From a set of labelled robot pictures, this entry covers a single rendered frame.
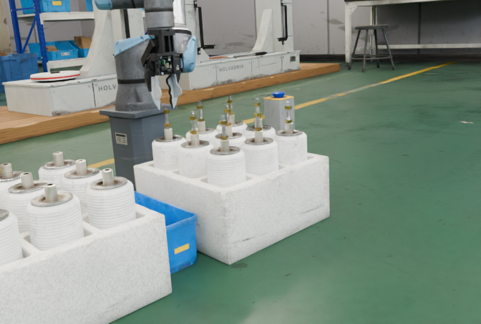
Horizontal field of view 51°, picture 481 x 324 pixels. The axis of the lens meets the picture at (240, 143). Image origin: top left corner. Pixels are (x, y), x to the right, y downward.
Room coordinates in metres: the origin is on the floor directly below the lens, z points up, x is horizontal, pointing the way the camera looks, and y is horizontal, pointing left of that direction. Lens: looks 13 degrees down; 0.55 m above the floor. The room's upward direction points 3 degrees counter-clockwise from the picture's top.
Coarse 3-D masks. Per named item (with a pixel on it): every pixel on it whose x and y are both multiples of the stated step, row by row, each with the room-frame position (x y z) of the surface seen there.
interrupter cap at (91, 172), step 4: (88, 168) 1.09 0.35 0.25; (92, 168) 1.09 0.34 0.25; (96, 168) 1.09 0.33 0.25; (68, 172) 1.07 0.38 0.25; (72, 172) 1.07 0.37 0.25; (76, 172) 1.07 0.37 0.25; (88, 172) 1.07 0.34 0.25; (92, 172) 1.06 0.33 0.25; (96, 172) 1.05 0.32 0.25; (64, 176) 1.04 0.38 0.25; (68, 176) 1.04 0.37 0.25; (72, 176) 1.04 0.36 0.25; (76, 176) 1.04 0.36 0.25; (80, 176) 1.03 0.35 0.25; (84, 176) 1.03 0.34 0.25; (88, 176) 1.03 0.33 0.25
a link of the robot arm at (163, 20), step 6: (150, 12) 1.32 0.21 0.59; (156, 12) 1.31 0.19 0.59; (162, 12) 1.32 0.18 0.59; (168, 12) 1.32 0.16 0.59; (150, 18) 1.32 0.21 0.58; (156, 18) 1.31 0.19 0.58; (162, 18) 1.32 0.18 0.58; (168, 18) 1.32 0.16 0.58; (174, 18) 1.37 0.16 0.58; (150, 24) 1.32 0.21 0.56; (156, 24) 1.31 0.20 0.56; (162, 24) 1.32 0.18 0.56; (168, 24) 1.32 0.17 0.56; (174, 24) 1.35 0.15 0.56
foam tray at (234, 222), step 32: (320, 160) 1.32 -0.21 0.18; (160, 192) 1.27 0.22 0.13; (192, 192) 1.17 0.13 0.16; (224, 192) 1.09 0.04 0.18; (256, 192) 1.15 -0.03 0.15; (288, 192) 1.23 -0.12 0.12; (320, 192) 1.32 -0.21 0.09; (224, 224) 1.09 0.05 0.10; (256, 224) 1.15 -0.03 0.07; (288, 224) 1.22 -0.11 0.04; (224, 256) 1.09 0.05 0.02
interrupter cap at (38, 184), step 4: (36, 180) 1.02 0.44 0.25; (40, 180) 1.02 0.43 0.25; (16, 184) 1.00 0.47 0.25; (20, 184) 1.00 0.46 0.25; (36, 184) 1.00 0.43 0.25; (40, 184) 0.99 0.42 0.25; (44, 184) 0.99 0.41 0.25; (12, 188) 0.98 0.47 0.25; (16, 188) 0.98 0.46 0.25; (20, 188) 0.98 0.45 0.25; (32, 188) 0.98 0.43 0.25; (36, 188) 0.97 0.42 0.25; (40, 188) 0.96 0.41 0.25; (12, 192) 0.95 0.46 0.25; (16, 192) 0.95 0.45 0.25; (20, 192) 0.95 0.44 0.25; (24, 192) 0.95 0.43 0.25; (28, 192) 0.95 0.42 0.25
